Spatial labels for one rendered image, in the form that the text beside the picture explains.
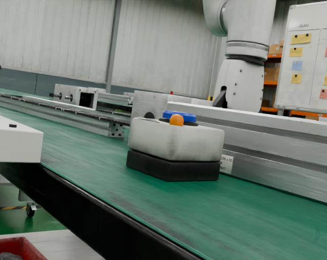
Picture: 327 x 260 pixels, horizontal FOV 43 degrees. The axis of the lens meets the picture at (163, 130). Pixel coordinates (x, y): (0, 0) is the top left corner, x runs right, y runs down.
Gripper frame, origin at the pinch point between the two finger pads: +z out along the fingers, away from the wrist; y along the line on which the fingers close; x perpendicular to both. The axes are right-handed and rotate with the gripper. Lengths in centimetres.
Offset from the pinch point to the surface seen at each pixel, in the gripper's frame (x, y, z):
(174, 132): 22.2, 35.9, -2.2
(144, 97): 0.4, 24.0, -5.5
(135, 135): 15.7, 36.0, -0.8
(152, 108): 3.0, 24.0, -3.9
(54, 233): -108, -19, 59
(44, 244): -98, -10, 59
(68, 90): -94, -10, -4
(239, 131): 21.0, 24.0, -2.8
